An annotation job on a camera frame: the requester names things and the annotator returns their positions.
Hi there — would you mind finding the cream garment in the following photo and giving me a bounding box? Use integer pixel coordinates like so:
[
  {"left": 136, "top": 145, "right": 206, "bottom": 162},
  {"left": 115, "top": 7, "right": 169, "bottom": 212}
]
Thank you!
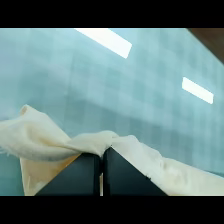
[{"left": 0, "top": 104, "right": 224, "bottom": 197}]

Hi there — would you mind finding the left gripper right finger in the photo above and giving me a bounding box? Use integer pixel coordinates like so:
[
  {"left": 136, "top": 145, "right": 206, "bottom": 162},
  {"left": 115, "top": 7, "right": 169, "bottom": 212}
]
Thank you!
[{"left": 102, "top": 146, "right": 168, "bottom": 197}]

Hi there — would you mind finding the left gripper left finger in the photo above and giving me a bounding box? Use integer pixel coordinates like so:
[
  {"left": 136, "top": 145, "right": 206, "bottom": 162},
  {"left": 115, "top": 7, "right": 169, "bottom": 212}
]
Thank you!
[{"left": 35, "top": 152, "right": 102, "bottom": 197}]

